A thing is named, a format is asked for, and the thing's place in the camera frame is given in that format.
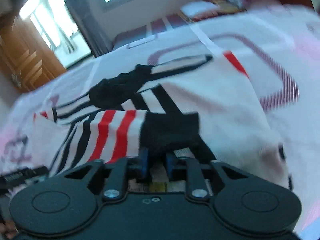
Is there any balcony glass door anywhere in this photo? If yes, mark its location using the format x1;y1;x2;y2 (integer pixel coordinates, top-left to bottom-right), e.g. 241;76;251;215
19;0;92;68

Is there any striped black red white sweater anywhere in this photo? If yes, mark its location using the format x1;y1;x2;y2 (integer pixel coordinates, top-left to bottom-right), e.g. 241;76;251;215
32;52;293;189

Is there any wooden door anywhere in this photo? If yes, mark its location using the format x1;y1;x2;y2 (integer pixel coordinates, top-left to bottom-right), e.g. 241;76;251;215
0;12;67;92

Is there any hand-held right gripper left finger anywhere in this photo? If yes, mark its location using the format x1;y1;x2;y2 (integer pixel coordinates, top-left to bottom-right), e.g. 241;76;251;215
50;147;150;198

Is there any striped mattress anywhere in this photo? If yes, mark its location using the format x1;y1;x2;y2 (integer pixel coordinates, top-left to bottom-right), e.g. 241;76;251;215
112;12;193;51

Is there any folded red yellow blanket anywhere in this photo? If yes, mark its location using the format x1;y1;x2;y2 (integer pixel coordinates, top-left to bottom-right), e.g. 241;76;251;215
179;0;253;22

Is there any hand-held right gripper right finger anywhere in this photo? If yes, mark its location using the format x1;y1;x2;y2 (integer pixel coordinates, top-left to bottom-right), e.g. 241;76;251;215
166;152;253;198

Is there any pink white patterned bed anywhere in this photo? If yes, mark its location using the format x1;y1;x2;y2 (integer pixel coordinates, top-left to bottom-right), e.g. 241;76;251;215
0;2;320;240

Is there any grey curtain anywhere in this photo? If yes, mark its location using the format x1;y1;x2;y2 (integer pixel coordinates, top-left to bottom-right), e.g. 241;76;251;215
57;0;113;58

